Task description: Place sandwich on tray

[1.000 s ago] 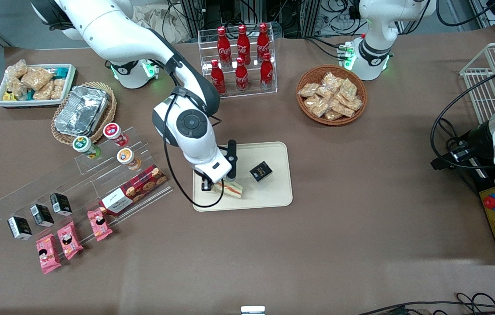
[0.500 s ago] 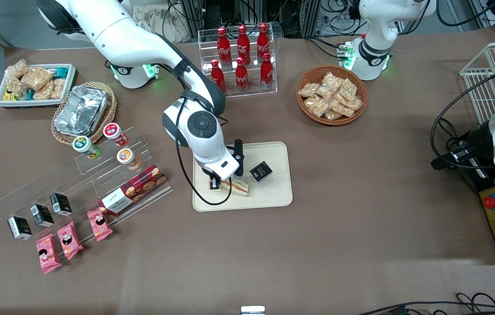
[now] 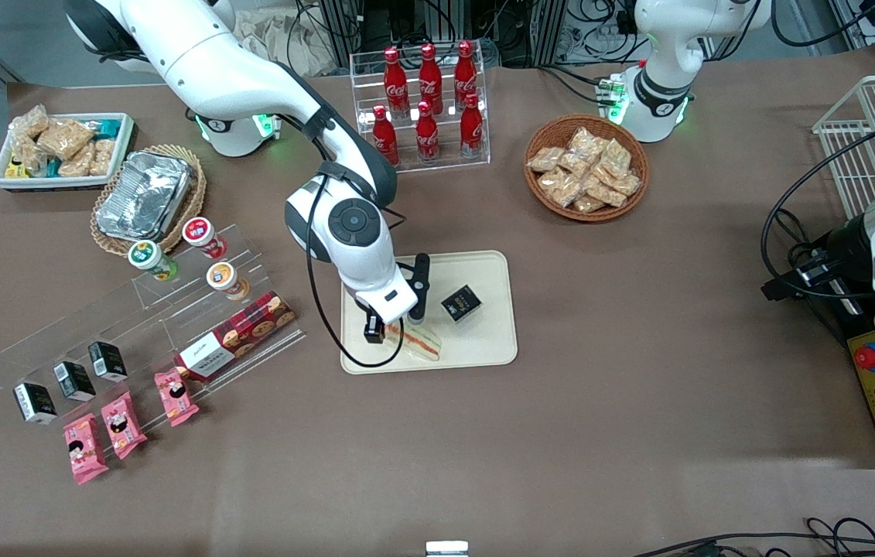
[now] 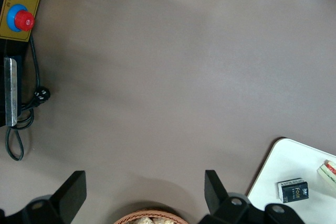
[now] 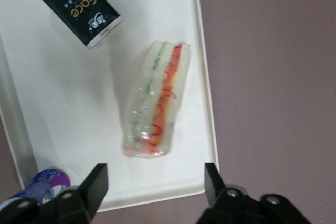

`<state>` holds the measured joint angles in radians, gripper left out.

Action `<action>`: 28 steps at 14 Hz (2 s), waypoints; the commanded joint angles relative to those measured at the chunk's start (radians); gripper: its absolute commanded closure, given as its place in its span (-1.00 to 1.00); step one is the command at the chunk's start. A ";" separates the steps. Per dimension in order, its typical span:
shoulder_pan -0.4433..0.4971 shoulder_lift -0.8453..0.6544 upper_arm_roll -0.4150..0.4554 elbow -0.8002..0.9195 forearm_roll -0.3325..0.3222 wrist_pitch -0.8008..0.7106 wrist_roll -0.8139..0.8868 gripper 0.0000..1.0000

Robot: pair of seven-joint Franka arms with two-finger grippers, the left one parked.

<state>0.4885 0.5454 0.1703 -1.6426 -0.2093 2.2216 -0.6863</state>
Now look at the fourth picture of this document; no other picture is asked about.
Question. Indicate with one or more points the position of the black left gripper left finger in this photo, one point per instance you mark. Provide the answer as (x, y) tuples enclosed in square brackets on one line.
[(68, 197)]

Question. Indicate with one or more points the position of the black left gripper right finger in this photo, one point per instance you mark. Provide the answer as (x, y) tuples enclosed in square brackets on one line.
[(218, 197)]

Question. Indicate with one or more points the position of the triangle sandwich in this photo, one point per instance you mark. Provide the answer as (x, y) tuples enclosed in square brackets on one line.
[(329, 172)]

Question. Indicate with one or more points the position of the beige plastic serving tray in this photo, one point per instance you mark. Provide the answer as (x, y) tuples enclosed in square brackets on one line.
[(294, 161)]

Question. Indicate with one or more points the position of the clear wrapped crispy snack pack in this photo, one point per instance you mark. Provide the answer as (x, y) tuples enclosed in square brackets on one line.
[(162, 221), (141, 221)]

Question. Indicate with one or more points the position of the round brown wicker basket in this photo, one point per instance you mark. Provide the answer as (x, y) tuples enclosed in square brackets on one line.
[(126, 217)]

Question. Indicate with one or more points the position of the small black carton box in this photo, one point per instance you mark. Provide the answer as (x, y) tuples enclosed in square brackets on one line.
[(294, 190)]

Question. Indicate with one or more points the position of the silver metal bar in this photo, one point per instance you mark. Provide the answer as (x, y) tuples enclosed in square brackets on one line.
[(11, 90)]

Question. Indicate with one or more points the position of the yellow emergency stop control box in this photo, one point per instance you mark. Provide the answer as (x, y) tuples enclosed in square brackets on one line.
[(15, 1)]

